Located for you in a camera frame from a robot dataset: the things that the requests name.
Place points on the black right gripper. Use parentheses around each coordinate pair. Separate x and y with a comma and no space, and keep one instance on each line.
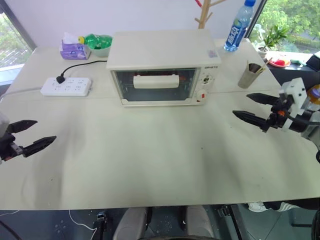
(277,115)

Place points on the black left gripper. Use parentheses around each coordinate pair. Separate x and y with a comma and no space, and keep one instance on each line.
(7,147)

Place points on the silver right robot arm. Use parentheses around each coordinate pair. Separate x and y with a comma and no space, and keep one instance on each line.
(300,125)

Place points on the white toaster oven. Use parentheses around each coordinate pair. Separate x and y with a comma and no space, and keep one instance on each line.
(160,50)

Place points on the metal cup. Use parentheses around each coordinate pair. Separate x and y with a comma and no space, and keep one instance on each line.
(246,80)

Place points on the wooden stick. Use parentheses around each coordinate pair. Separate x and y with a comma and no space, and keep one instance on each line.
(265,65)

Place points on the red and white dish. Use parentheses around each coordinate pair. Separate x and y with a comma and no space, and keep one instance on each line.
(278,62)

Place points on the orange bottle purple cap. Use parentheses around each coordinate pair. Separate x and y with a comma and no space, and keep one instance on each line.
(315,96)

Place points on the small green dish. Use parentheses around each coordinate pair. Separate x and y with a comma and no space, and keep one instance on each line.
(295,61)

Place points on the white power strip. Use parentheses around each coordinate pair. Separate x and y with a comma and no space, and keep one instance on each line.
(72,87)

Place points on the black box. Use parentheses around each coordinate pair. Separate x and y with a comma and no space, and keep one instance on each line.
(313,62)

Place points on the potted green plant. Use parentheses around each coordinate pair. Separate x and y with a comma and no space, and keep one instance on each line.
(273,37)

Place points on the blue label water bottle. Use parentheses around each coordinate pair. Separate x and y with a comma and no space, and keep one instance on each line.
(236,32)

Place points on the purple tissue box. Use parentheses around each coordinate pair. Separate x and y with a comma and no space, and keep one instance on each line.
(73,51)

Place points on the white shoe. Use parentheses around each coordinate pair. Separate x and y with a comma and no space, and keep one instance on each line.
(256,207)

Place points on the black striped shoe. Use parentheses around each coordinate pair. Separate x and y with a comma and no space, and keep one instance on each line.
(282,206)

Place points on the pale green bowl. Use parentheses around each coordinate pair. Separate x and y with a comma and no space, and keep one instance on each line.
(100,52)

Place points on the wooden coat rack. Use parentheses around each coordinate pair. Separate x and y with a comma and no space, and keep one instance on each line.
(203,15)

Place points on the black floor stand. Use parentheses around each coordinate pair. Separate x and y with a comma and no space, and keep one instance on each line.
(100,225)

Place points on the green plastic bottle yellow cap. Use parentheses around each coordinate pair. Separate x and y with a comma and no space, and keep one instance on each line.
(97,41)

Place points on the red item on rack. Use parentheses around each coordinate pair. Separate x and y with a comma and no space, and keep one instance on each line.
(199,3)

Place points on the grey rounded leg shell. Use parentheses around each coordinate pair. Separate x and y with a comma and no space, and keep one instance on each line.
(132,222)
(197,222)

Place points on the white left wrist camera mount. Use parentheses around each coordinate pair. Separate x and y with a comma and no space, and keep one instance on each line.
(3,123)

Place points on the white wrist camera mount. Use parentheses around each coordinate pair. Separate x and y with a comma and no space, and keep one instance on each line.
(296,90)
(3,123)

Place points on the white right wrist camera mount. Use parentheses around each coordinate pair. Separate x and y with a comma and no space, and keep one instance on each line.
(296,90)

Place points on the black table frame leg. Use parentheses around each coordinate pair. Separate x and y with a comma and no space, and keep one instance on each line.
(233,222)

